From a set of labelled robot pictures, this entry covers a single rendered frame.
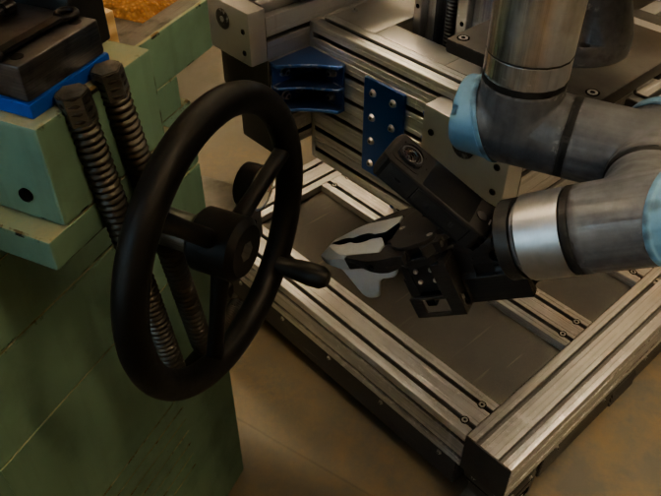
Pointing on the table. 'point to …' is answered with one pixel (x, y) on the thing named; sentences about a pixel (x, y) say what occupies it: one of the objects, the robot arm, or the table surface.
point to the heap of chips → (137, 8)
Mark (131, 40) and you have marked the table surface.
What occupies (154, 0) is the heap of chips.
